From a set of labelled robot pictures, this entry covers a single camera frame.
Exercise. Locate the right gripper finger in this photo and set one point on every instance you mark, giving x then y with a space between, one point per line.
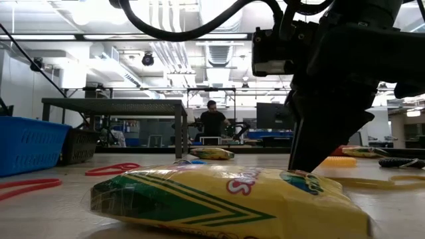
293 109
322 132

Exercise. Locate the yellow rubber band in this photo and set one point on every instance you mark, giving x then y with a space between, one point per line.
365 184

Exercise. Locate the blue spiral wrist coil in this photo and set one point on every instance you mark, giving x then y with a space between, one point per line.
196 162

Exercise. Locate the red rubber band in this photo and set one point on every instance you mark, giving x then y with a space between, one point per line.
50 182
96 172

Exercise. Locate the black background robot arm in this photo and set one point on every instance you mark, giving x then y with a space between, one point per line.
240 127

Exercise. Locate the black computer monitor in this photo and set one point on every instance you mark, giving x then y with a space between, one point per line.
272 116

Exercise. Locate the blue background table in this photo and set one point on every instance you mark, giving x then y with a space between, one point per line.
270 135

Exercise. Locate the orange spiral wrist coil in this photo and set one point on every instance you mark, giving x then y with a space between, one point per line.
342 162

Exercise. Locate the person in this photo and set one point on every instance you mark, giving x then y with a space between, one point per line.
212 123
118 137

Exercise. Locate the black ceiling spotlight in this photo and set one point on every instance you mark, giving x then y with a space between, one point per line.
147 59
36 64

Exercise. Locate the black mesh basket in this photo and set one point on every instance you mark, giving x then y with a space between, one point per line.
79 146

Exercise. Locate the blue plastic basket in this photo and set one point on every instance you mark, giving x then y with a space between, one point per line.
30 146

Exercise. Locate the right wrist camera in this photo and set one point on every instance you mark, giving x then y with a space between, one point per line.
272 43

